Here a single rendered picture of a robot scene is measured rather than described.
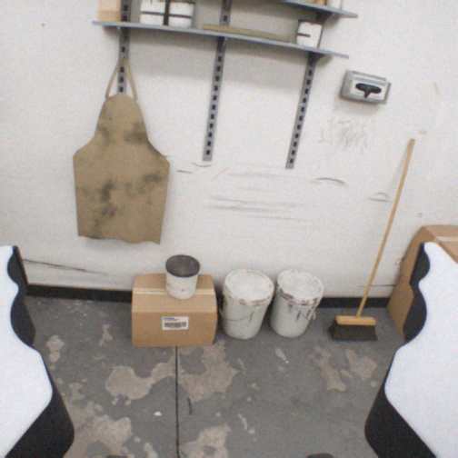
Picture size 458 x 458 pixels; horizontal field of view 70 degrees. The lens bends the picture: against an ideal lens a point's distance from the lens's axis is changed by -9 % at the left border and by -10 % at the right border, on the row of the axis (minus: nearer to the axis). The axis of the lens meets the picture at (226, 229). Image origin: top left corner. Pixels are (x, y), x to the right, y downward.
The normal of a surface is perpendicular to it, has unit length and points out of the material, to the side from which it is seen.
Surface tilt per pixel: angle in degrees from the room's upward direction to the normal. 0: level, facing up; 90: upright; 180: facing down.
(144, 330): 90
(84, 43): 90
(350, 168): 90
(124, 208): 90
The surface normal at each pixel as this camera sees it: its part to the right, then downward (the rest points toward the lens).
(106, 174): 0.45, 0.46
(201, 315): 0.19, 0.48
